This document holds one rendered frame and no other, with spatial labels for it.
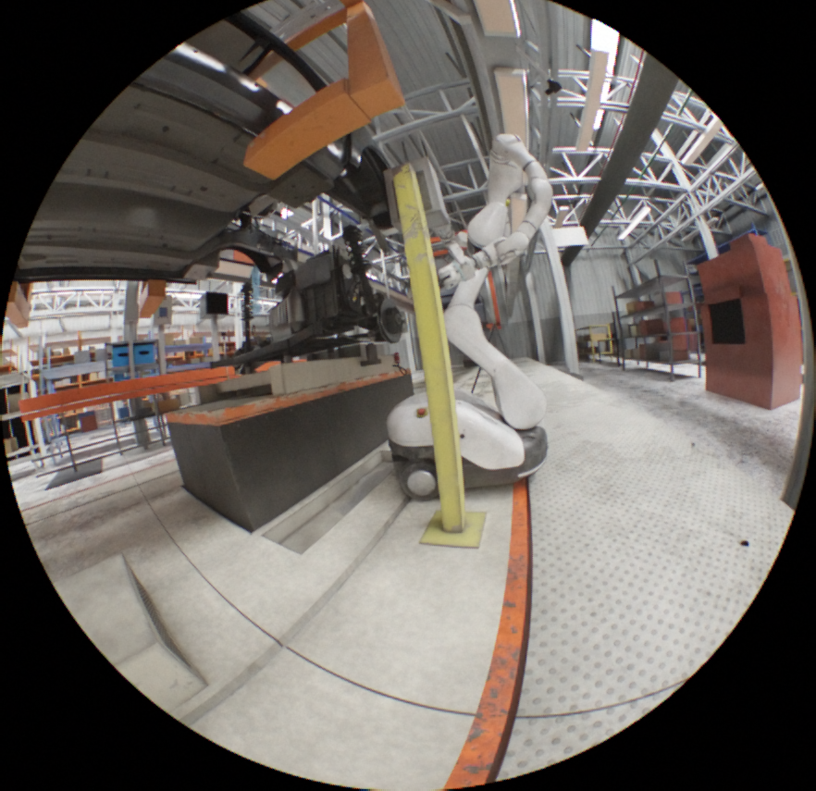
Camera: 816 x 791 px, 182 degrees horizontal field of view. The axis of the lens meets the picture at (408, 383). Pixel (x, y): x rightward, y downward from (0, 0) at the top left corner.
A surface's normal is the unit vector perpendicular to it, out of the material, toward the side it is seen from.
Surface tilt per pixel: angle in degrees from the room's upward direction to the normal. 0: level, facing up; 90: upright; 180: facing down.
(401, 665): 0
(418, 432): 90
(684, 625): 0
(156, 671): 90
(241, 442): 90
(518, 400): 90
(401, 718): 0
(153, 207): 106
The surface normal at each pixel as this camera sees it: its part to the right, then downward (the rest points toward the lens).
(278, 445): 0.92, -0.10
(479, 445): -0.20, 0.11
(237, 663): -0.15, -0.99
